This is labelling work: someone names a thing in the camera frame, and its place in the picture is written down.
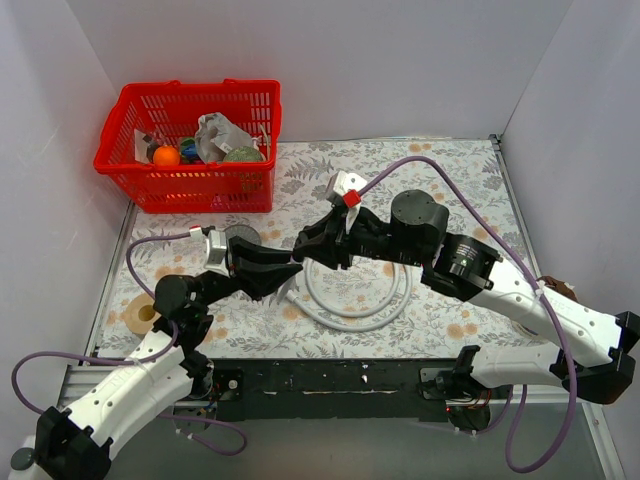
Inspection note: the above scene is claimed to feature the grey shower head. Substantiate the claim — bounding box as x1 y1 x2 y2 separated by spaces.
222 223 296 301

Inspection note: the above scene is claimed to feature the grey shower hose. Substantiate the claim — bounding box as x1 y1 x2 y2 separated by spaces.
279 257 414 331

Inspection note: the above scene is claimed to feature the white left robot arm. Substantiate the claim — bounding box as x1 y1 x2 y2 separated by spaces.
34 233 302 479

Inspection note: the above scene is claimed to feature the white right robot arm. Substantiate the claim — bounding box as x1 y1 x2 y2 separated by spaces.
293 190 639 405

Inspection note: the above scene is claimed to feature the floral table mat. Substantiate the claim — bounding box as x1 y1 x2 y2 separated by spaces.
95 139 530 358

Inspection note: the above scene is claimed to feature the green round fruit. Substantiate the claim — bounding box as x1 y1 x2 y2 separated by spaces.
223 146 266 163

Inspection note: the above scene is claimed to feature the brown tape roll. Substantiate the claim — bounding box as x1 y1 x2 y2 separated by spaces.
123 293 160 336

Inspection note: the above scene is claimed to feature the crumpled grey paper bag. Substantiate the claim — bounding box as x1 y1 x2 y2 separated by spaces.
194 112 254 163

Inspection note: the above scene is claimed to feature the orange fruit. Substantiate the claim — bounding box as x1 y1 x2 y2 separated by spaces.
152 145 181 167

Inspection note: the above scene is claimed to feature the red plastic basket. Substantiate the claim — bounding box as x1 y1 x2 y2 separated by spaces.
93 79 282 214

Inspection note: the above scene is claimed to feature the white box device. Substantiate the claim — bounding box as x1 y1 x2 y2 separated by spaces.
9 435 39 480

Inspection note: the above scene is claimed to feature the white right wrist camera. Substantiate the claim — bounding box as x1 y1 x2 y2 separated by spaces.
325 170 367 233

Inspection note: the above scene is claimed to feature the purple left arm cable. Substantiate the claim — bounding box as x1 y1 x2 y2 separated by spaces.
10 232 249 456

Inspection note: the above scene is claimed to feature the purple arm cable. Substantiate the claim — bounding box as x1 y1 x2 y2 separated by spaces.
10 232 249 456
357 155 579 474

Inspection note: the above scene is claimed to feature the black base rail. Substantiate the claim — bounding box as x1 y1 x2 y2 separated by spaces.
199 357 576 424

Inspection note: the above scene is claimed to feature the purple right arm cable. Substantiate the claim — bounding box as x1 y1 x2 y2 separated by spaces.
357 155 579 474

